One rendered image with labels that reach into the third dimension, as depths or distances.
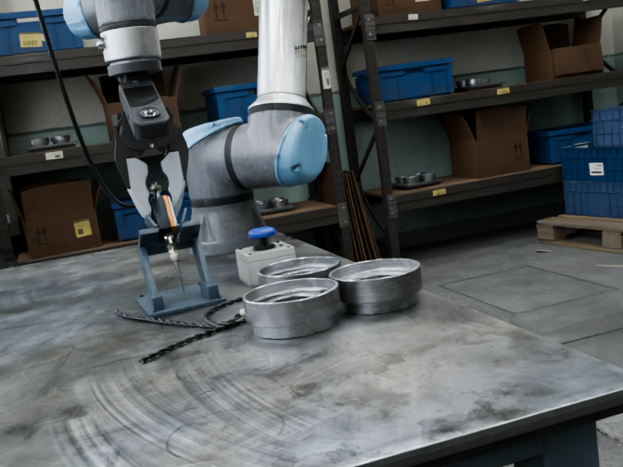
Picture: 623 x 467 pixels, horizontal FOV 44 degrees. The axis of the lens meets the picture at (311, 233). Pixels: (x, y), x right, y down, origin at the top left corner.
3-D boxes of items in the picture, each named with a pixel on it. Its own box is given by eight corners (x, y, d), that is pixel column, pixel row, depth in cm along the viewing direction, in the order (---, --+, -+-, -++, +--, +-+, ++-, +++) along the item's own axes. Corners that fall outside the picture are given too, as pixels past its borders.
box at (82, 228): (116, 244, 423) (104, 176, 417) (22, 262, 405) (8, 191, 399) (106, 237, 459) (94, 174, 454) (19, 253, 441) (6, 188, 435)
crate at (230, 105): (288, 117, 485) (283, 81, 482) (307, 114, 449) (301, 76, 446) (207, 128, 470) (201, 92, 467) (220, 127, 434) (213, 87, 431)
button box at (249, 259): (299, 278, 108) (295, 244, 108) (250, 287, 106) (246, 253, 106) (284, 269, 116) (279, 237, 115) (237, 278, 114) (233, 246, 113)
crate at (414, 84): (428, 96, 513) (425, 63, 510) (456, 93, 478) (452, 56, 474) (356, 107, 499) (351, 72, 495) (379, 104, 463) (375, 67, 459)
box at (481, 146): (542, 168, 499) (536, 100, 492) (471, 181, 484) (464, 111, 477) (505, 166, 539) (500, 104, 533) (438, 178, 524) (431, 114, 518)
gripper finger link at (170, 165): (186, 210, 111) (169, 148, 109) (196, 213, 106) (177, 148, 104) (166, 217, 110) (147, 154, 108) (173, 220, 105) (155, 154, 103)
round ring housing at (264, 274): (274, 289, 103) (270, 259, 103) (351, 283, 101) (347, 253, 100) (250, 312, 93) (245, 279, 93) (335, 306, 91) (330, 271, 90)
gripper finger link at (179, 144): (194, 176, 107) (176, 114, 105) (196, 177, 105) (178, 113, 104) (160, 185, 105) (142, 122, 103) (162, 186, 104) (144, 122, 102)
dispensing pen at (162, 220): (173, 287, 98) (143, 176, 104) (171, 300, 101) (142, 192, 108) (191, 283, 98) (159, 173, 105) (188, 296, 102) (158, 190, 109)
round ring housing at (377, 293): (426, 287, 93) (423, 255, 92) (421, 312, 83) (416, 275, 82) (341, 295, 95) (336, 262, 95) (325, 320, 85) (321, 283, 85)
